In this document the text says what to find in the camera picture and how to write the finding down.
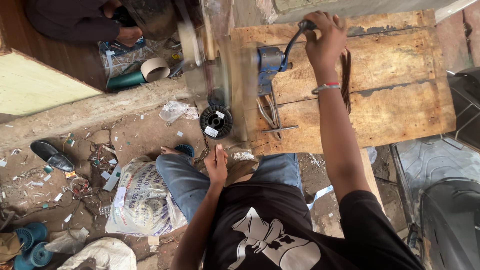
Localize person's right hand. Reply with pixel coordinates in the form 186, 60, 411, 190
303, 10, 348, 76

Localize person's left hand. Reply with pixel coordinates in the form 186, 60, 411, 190
204, 143, 229, 185

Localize blue hand crank winding machine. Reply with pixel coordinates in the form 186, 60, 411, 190
256, 19, 318, 97

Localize brown wooden stool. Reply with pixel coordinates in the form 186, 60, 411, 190
224, 159, 260, 187

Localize teal plastic spool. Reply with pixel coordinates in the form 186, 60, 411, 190
30, 241, 54, 268
25, 221, 49, 242
13, 253, 35, 270
14, 227, 35, 252
174, 143, 196, 158

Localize person's blue jeans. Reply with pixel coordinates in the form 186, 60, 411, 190
155, 152, 305, 225

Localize person's bare foot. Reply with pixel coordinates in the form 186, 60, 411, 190
160, 145, 188, 157

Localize metal clamp rods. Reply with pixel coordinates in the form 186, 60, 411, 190
256, 85, 300, 140

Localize crumpled clear plastic bag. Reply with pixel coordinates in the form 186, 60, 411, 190
159, 100, 200, 124

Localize wooden plank bench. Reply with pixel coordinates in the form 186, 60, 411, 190
229, 9, 457, 156

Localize white printed woven sack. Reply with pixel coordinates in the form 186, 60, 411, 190
105, 155, 188, 237

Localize person's black printed t-shirt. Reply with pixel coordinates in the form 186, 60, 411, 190
202, 181, 426, 270

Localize spinning coil winding former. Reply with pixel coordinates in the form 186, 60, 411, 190
175, 0, 260, 144

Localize white blue paper strip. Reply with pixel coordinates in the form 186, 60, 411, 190
306, 184, 335, 211

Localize cardboard tube roll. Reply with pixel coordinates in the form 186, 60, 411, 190
140, 57, 172, 83

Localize green paper roll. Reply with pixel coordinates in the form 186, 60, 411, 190
106, 70, 147, 91

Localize plain white sack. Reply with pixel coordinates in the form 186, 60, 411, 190
56, 236, 138, 270

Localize blue flat box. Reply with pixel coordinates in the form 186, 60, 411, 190
99, 35, 147, 58

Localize dusty clear plastic bag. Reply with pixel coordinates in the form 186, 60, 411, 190
44, 226, 91, 255

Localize black leather shoe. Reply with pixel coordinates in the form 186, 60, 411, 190
30, 139, 76, 173

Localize grey motor scooter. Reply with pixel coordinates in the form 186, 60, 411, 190
389, 67, 480, 270

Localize wooden cabinet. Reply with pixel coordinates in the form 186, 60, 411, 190
0, 0, 110, 117

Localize brown cloth bag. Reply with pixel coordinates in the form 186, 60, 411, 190
0, 232, 22, 264

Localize beaded wrist bracelet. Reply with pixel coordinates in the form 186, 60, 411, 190
311, 82, 341, 95

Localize copper wire bundle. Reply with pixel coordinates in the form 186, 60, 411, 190
339, 48, 353, 115

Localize black wire spool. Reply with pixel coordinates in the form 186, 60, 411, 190
199, 104, 234, 140

